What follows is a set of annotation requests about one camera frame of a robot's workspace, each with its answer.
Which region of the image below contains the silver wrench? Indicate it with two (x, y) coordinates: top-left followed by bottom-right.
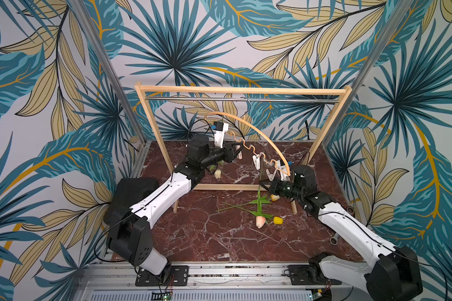
(329, 233), (340, 246)

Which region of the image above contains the wooden clothes rack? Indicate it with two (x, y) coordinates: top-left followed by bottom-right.
(130, 84), (352, 221)

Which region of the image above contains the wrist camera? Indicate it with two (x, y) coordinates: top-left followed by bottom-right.
(212, 121), (229, 148)
(279, 161), (290, 181)

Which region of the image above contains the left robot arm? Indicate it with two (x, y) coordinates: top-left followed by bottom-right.
(105, 134), (244, 278)

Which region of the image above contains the yellow tulip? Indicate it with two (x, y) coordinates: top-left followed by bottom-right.
(248, 209), (284, 227)

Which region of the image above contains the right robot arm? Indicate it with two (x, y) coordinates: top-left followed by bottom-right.
(259, 165), (423, 300)

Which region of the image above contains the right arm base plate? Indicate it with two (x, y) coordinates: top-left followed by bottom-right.
(284, 265), (342, 287)

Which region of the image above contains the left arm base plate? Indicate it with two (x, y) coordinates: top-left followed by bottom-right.
(135, 265), (189, 288)

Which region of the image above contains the curved wooden clip hanger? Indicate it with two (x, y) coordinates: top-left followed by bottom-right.
(203, 93), (292, 180)

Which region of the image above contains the black plastic case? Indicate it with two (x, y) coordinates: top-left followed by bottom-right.
(104, 178), (159, 226)

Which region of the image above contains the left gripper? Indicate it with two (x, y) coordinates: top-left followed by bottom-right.
(200, 140), (245, 168)

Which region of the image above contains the orange cream tulip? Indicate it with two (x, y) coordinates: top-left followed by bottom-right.
(220, 194), (279, 211)

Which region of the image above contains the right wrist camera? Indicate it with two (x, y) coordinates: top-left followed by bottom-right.
(279, 161), (290, 181)

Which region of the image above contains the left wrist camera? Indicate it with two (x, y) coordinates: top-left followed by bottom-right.
(212, 121), (229, 148)

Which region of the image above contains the cream white tulip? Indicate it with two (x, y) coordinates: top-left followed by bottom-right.
(208, 161), (224, 179)

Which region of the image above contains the pink tulip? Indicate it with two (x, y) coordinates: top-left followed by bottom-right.
(256, 184), (267, 229)

